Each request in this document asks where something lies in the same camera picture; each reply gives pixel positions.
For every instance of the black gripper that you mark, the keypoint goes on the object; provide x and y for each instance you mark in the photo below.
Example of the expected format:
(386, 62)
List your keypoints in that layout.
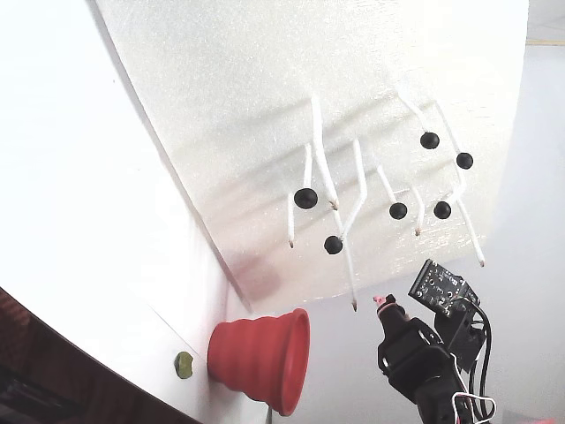
(401, 342)

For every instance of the black blueberry ball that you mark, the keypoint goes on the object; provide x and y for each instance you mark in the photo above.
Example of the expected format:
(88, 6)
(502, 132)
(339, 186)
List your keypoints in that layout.
(429, 140)
(305, 198)
(464, 160)
(442, 209)
(397, 210)
(333, 244)

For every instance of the red collapsible silicone cup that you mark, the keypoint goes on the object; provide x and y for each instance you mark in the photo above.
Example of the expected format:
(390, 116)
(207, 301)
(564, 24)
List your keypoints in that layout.
(251, 349)

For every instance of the white pipe cleaner stem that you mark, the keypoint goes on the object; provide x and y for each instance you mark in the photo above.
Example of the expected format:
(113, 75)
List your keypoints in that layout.
(359, 172)
(348, 269)
(419, 207)
(461, 183)
(307, 168)
(470, 229)
(318, 141)
(291, 221)
(415, 108)
(448, 128)
(386, 183)

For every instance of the pink sticky note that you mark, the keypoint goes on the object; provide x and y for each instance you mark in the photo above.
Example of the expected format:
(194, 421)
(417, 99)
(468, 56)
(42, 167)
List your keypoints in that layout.
(529, 419)

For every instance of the white paper sheet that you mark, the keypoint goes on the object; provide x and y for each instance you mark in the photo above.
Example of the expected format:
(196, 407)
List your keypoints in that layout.
(190, 318)

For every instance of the small green leaf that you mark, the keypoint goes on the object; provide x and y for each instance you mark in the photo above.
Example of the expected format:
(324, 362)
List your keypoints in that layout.
(184, 365)

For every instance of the white sparkly foam board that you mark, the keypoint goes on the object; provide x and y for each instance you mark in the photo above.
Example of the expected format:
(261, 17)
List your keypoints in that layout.
(220, 88)

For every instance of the thin straight wooden stick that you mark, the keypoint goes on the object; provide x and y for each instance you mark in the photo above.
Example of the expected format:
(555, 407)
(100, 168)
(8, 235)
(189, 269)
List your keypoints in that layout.
(547, 43)

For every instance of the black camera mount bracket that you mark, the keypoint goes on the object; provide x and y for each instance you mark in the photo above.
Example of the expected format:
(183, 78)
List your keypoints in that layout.
(459, 340)

